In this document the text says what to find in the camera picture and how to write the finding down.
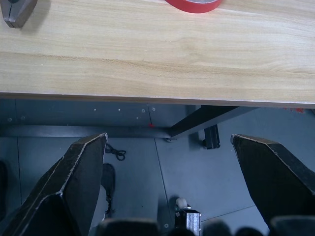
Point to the black shoe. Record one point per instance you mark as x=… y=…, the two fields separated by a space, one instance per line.
x=108 y=182

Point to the black table leg frame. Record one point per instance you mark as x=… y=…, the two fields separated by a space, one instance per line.
x=187 y=123

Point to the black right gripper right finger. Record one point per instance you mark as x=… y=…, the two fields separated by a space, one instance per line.
x=270 y=177

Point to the black aluminium profile foot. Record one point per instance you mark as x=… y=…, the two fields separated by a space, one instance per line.
x=211 y=136

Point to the red tape roll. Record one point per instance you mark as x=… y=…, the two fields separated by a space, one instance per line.
x=194 y=5

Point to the white caster wheel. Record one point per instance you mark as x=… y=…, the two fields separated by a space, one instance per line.
x=180 y=203

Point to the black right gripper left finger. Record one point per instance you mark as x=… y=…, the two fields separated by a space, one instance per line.
x=73 y=182

